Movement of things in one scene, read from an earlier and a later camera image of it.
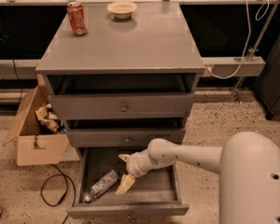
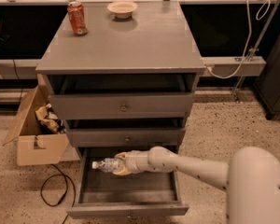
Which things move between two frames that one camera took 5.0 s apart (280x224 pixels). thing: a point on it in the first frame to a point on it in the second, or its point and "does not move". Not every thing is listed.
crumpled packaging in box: [49, 121] does not move
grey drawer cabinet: [119, 73] does not move
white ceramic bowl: [122, 9] does not move
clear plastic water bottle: [102, 186] to [106, 164]
